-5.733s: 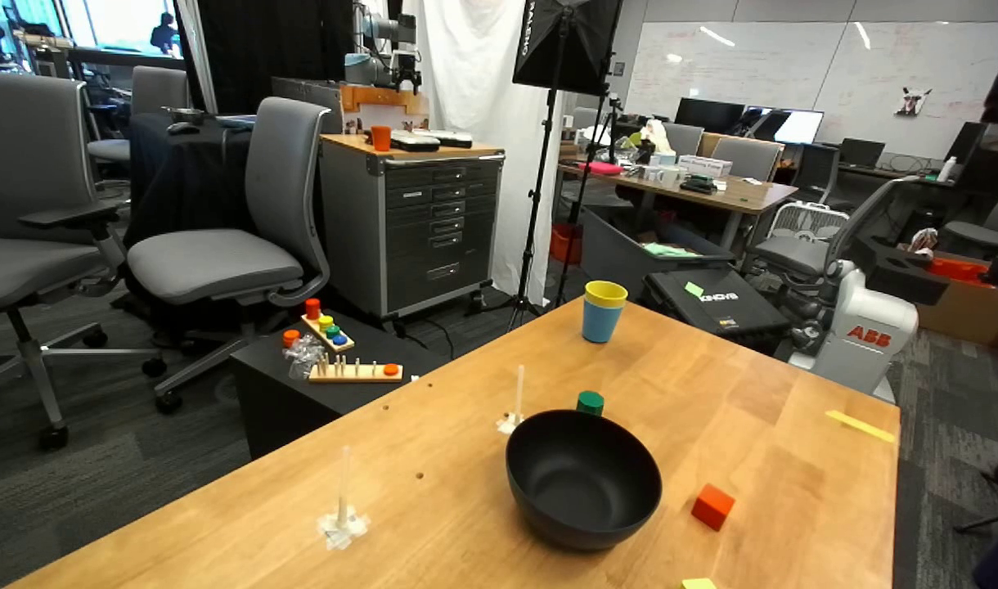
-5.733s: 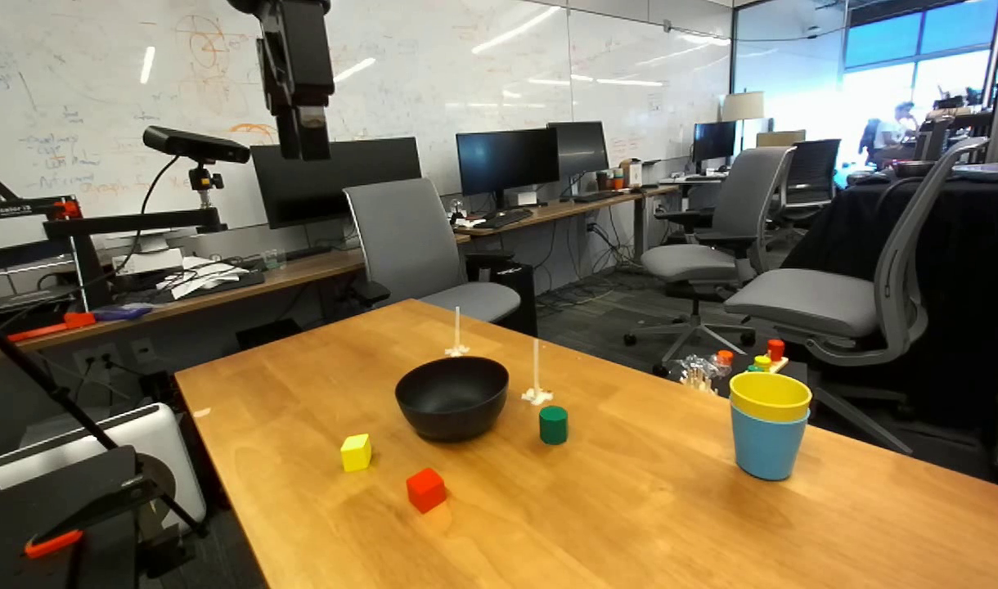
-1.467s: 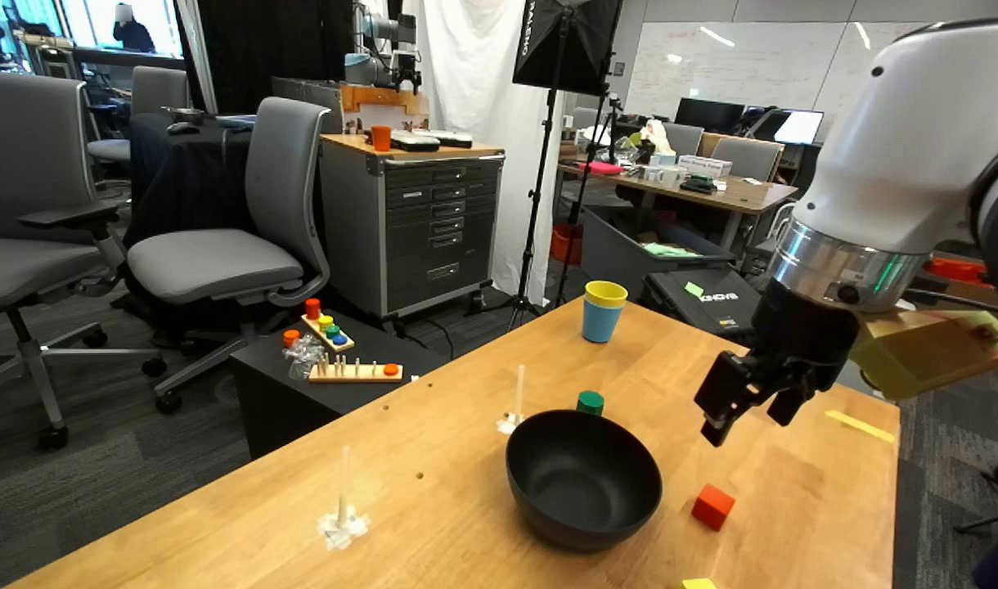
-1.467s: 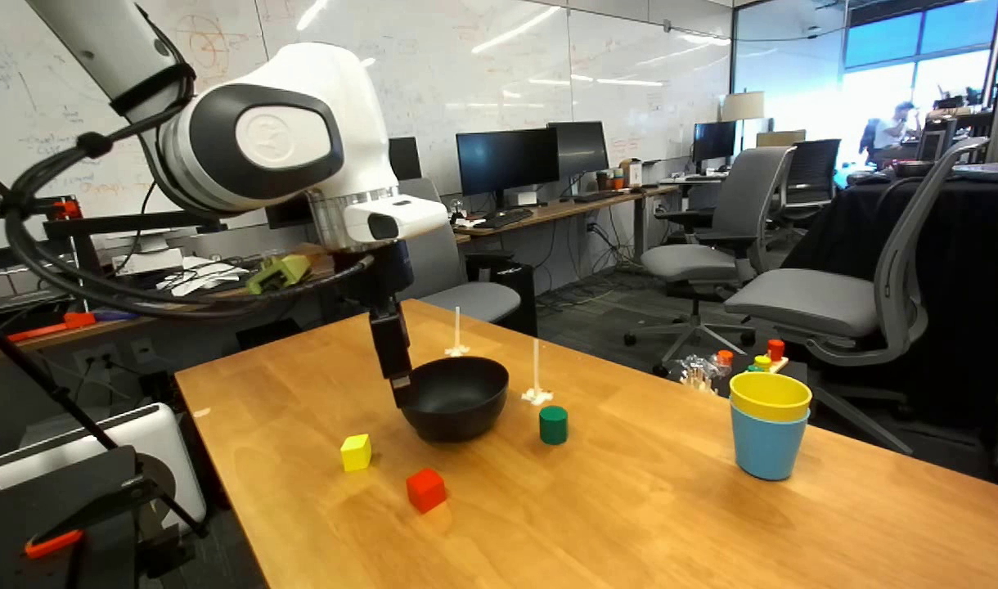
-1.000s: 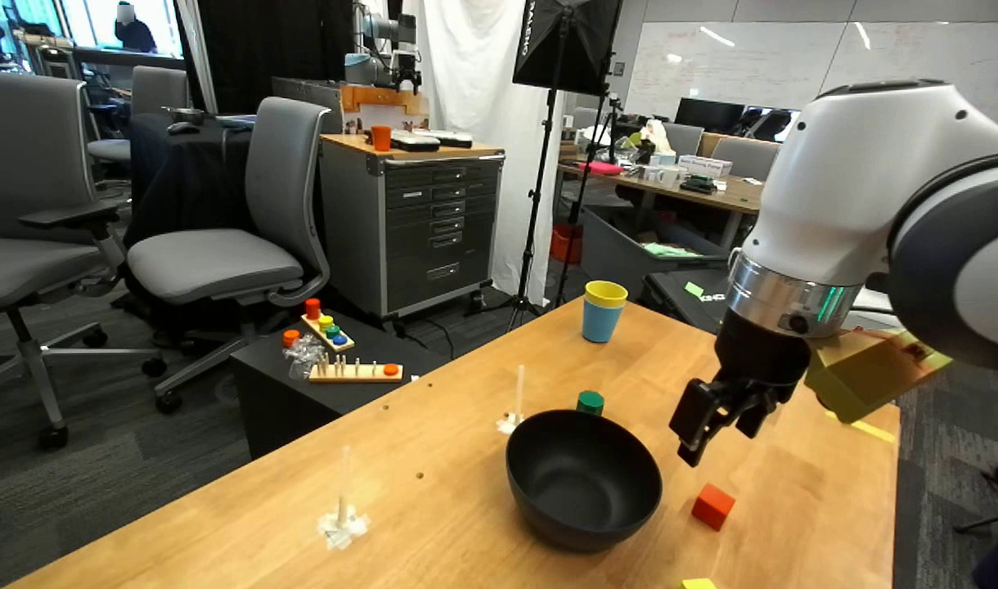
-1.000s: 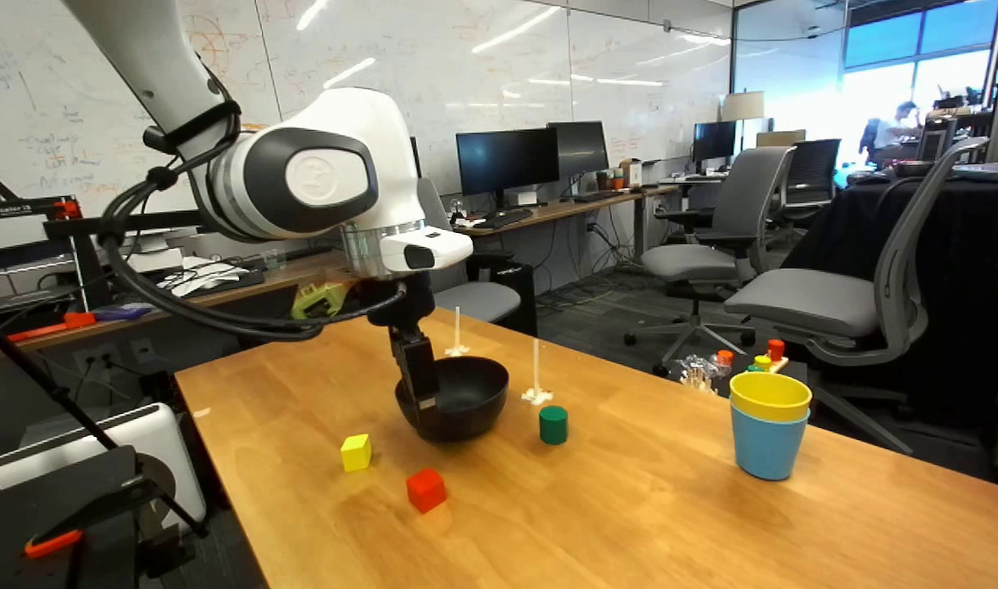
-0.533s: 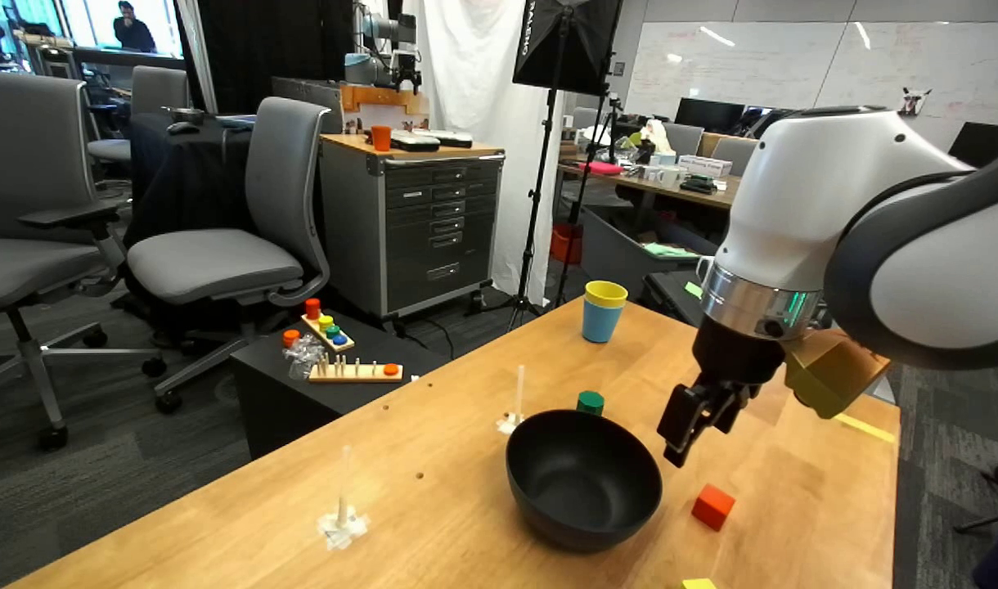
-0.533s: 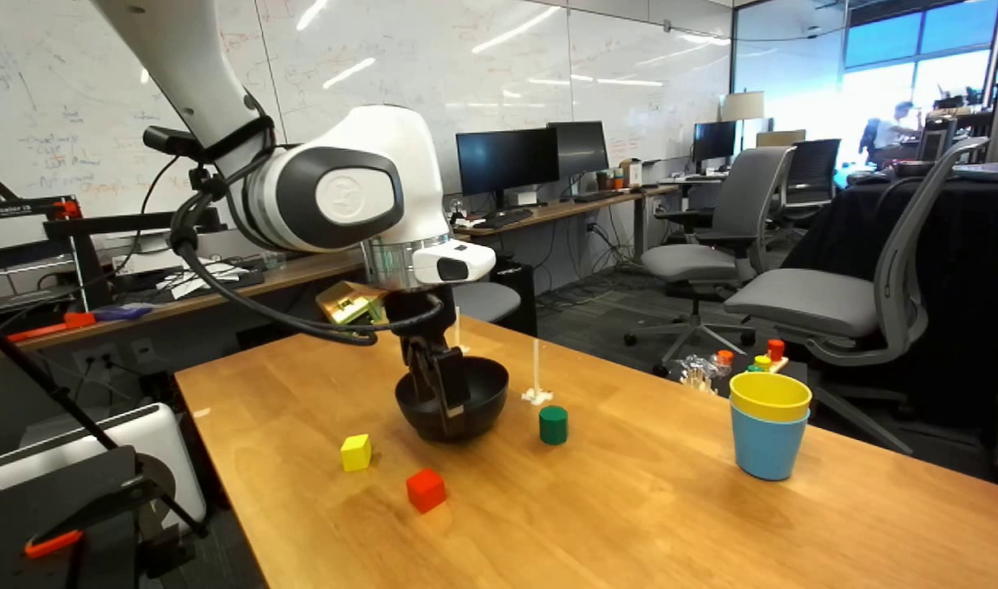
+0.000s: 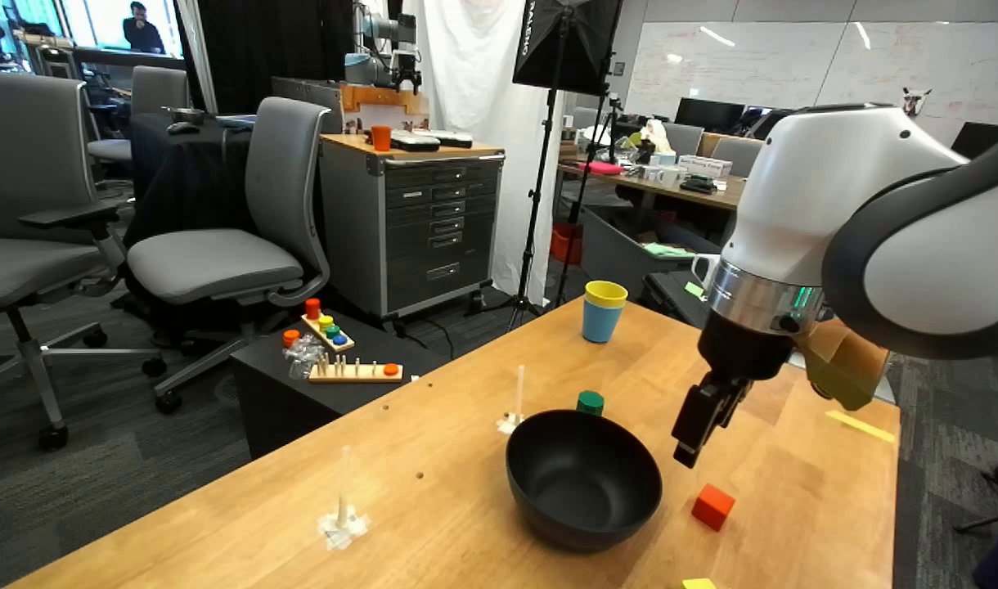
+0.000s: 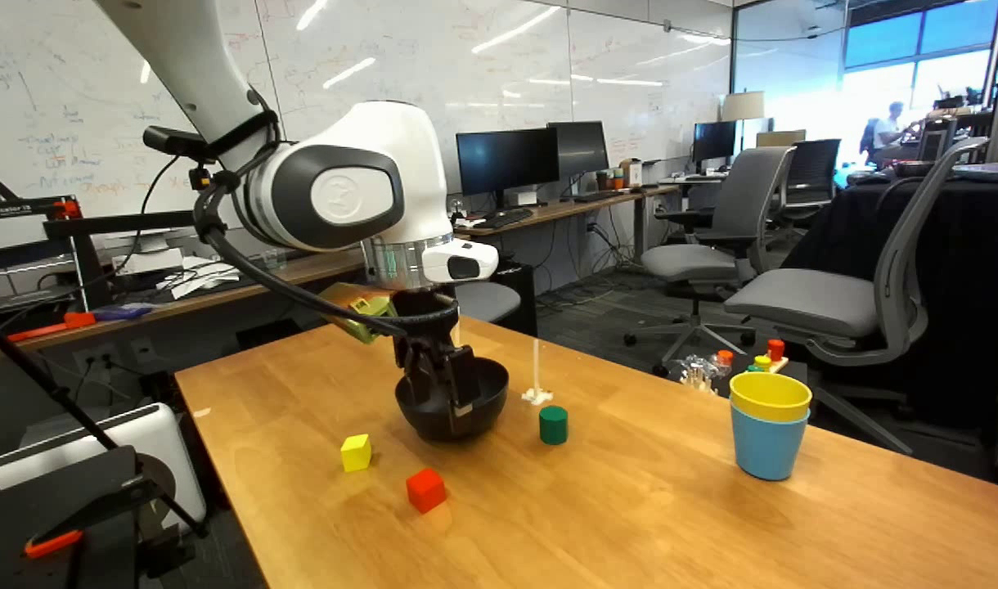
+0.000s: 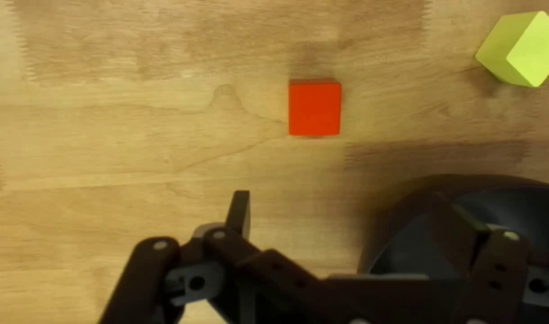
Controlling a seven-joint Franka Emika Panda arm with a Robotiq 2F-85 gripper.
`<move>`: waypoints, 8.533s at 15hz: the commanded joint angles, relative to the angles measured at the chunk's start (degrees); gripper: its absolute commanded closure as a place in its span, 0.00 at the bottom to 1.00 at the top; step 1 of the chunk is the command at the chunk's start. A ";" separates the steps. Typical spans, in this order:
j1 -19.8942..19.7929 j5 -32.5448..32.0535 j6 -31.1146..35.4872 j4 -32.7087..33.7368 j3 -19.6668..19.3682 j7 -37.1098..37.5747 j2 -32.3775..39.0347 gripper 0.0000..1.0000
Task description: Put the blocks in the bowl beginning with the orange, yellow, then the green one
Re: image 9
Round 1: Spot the flat black device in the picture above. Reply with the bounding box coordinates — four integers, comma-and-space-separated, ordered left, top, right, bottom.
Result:
394, 128, 477, 151

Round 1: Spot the blue plastic cup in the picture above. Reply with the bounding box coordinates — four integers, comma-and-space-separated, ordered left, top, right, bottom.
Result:
581, 297, 628, 345

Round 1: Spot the red bin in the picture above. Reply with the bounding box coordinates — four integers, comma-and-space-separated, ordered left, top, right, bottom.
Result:
548, 222, 589, 271

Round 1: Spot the white curtain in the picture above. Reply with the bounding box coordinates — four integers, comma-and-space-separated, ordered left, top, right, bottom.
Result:
413, 0, 568, 307

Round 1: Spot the seated person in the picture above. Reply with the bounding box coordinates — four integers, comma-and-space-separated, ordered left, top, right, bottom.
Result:
118, 0, 169, 56

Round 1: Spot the black softbox light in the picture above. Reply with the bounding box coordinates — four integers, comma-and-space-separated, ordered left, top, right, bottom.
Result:
512, 0, 624, 98

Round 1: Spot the cluttered wooden desk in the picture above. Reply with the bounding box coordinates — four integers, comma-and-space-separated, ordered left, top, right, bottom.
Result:
559, 160, 754, 216

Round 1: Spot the orange block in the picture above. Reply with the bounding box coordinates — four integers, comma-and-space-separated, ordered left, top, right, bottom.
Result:
692, 480, 739, 532

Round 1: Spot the black light stand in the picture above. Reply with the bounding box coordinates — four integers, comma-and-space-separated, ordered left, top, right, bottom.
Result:
513, 86, 589, 318

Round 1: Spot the wooden toy board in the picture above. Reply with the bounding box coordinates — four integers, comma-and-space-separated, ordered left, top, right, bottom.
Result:
304, 357, 405, 387

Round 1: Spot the black computer monitor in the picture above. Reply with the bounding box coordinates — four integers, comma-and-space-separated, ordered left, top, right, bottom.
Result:
673, 95, 746, 137

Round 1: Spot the grey office chair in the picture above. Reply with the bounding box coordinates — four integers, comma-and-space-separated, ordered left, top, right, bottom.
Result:
87, 63, 193, 169
124, 95, 335, 415
0, 68, 169, 452

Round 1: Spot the grey drawer cabinet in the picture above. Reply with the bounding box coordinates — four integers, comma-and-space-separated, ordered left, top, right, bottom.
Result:
319, 132, 506, 324

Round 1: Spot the clear plastic bag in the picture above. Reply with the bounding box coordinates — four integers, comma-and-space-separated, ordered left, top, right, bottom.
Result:
281, 335, 326, 378

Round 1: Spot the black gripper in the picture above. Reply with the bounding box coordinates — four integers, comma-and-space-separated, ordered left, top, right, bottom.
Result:
670, 312, 795, 470

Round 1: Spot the yellow tape strip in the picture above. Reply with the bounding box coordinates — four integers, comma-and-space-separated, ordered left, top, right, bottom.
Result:
823, 404, 899, 448

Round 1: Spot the black draped cloth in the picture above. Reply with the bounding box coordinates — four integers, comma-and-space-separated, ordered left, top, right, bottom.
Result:
124, 107, 263, 253

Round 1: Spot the yellow plastic cup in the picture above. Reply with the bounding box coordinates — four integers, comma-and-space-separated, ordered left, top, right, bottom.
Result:
582, 278, 631, 314

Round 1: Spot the colourful peg toy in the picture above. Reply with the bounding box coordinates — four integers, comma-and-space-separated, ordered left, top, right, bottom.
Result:
299, 295, 357, 352

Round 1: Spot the black curtain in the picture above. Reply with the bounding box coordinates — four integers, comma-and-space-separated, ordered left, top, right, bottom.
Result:
197, 0, 361, 116

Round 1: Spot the black bowl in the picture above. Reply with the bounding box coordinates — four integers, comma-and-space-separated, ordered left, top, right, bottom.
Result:
504, 410, 668, 554

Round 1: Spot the olive green wrist camera box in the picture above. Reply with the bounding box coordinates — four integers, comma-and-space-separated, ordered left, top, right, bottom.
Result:
795, 318, 894, 411

